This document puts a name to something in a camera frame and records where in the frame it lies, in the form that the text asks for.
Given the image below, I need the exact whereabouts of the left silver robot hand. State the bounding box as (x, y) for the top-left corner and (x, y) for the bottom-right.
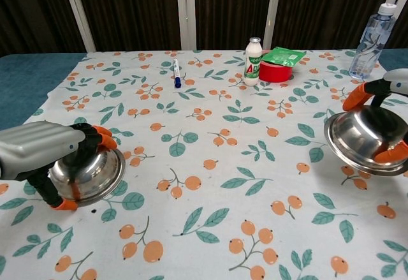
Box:
(0, 121), (119, 211)

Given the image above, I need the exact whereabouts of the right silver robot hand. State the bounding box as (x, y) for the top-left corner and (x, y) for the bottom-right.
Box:
(342, 68), (408, 165)

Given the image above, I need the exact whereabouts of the stainless steel bowl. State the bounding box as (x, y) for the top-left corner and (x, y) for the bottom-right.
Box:
(324, 105), (408, 177)
(47, 147), (127, 206)

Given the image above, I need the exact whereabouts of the clear plastic water bottle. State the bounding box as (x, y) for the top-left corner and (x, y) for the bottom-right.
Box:
(347, 2), (398, 80)

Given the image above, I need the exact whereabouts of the green foil packet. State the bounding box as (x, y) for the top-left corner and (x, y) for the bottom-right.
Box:
(260, 46), (307, 68)

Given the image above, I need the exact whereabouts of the red round container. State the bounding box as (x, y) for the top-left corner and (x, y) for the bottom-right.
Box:
(258, 60), (294, 84)

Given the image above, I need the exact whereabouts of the small white drink bottle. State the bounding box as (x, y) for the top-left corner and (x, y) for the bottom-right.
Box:
(244, 36), (263, 87)

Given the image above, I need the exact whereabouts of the blue white marker pen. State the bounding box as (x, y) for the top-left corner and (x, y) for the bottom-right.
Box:
(172, 57), (183, 89)

